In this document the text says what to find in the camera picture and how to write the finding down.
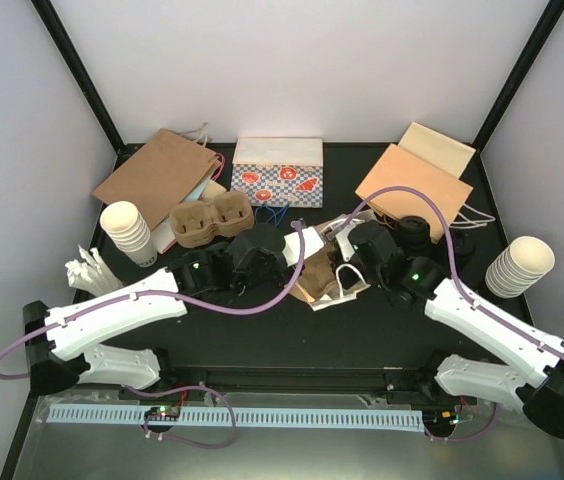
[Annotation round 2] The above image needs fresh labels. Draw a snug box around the orange kraft paper bag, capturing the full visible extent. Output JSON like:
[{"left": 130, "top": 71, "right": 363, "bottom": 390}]
[{"left": 290, "top": 210, "right": 375, "bottom": 311}]

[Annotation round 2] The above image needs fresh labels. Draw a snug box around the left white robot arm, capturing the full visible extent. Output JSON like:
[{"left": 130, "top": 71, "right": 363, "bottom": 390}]
[{"left": 23, "top": 224, "right": 307, "bottom": 399}]

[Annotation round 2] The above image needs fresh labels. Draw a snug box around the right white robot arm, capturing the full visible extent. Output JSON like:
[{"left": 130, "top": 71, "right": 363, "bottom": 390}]
[{"left": 346, "top": 221, "right": 564, "bottom": 439}]

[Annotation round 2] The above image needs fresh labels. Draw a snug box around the black lid stack left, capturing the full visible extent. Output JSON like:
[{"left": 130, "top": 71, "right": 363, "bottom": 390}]
[{"left": 395, "top": 216, "right": 431, "bottom": 252}]

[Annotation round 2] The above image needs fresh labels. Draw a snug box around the black lid stack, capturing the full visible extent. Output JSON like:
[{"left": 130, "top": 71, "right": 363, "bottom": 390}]
[
  {"left": 395, "top": 216, "right": 431, "bottom": 252},
  {"left": 441, "top": 230, "right": 476, "bottom": 269}
]

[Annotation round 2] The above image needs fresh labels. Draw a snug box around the black lid stack right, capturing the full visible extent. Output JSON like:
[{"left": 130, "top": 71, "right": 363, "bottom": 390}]
[{"left": 441, "top": 230, "right": 476, "bottom": 269}]

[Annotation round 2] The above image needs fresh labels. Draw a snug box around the stack of pulp cup carriers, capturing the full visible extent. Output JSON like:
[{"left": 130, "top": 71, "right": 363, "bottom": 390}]
[{"left": 168, "top": 191, "right": 255, "bottom": 248}]

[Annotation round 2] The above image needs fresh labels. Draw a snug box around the orange flat bag right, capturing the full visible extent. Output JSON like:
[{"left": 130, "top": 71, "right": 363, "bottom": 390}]
[{"left": 355, "top": 145, "right": 473, "bottom": 244}]

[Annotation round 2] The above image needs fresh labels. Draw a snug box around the checkered printed paper bag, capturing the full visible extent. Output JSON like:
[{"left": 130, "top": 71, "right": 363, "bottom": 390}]
[{"left": 231, "top": 137, "right": 324, "bottom": 209}]

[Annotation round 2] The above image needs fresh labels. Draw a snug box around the tan flat paper bag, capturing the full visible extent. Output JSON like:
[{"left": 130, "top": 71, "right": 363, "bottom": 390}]
[{"left": 398, "top": 122, "right": 476, "bottom": 179}]

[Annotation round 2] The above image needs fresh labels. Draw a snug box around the right stack of paper cups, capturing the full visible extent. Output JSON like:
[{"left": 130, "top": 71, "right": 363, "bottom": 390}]
[{"left": 485, "top": 236, "right": 555, "bottom": 299}]

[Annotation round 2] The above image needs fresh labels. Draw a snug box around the stack of paper cups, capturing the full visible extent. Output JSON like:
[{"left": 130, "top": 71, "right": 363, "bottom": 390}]
[
  {"left": 99, "top": 201, "right": 158, "bottom": 268},
  {"left": 485, "top": 236, "right": 555, "bottom": 299}
]

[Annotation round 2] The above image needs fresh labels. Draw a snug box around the brown flat paper bag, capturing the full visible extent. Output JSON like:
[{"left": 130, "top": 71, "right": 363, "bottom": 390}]
[{"left": 93, "top": 129, "right": 219, "bottom": 229}]

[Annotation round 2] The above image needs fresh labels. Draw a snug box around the left stack of paper cups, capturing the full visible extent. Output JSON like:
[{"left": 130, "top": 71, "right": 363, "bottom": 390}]
[{"left": 99, "top": 201, "right": 158, "bottom": 268}]

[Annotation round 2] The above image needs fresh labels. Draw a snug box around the bundle of wrapped straws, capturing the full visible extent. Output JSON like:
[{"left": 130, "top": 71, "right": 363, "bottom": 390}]
[{"left": 65, "top": 246, "right": 123, "bottom": 297}]

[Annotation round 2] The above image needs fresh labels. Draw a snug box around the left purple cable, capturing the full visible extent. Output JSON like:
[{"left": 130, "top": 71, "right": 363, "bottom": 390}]
[{"left": 0, "top": 222, "right": 308, "bottom": 449}]

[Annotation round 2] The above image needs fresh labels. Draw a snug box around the purple cable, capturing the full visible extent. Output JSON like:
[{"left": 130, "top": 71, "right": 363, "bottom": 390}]
[
  {"left": 0, "top": 222, "right": 308, "bottom": 449},
  {"left": 341, "top": 185, "right": 564, "bottom": 444}
]

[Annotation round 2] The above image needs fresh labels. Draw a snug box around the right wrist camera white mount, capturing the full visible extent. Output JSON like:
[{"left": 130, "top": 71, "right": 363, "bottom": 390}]
[{"left": 326, "top": 222, "right": 359, "bottom": 262}]

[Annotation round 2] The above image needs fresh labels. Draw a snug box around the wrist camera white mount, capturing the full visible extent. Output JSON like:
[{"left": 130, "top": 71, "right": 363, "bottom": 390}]
[
  {"left": 326, "top": 222, "right": 359, "bottom": 262},
  {"left": 282, "top": 220, "right": 325, "bottom": 267}
]

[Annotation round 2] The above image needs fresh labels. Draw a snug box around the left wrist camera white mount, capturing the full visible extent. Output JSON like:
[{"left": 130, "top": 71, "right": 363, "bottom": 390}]
[{"left": 282, "top": 220, "right": 325, "bottom": 267}]

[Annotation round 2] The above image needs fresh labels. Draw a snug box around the blue bag handle string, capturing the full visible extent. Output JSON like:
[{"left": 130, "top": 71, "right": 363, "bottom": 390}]
[{"left": 254, "top": 204, "right": 291, "bottom": 229}]

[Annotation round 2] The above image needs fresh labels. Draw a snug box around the right black frame post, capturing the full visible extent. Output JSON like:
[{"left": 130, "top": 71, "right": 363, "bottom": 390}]
[{"left": 472, "top": 0, "right": 564, "bottom": 149}]

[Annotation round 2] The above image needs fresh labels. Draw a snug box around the black frame post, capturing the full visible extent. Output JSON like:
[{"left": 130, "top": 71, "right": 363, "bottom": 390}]
[
  {"left": 31, "top": 0, "right": 125, "bottom": 153},
  {"left": 472, "top": 0, "right": 564, "bottom": 149}
]

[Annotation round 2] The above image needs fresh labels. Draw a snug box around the left black frame post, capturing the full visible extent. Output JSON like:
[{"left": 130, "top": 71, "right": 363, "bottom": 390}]
[{"left": 31, "top": 0, "right": 125, "bottom": 153}]

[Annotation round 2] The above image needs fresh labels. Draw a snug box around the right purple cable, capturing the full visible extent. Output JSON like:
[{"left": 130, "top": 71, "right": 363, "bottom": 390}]
[{"left": 341, "top": 185, "right": 564, "bottom": 444}]

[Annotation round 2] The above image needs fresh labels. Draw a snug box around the blue slotted cable duct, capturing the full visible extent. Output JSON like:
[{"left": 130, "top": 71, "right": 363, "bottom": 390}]
[{"left": 46, "top": 404, "right": 424, "bottom": 433}]

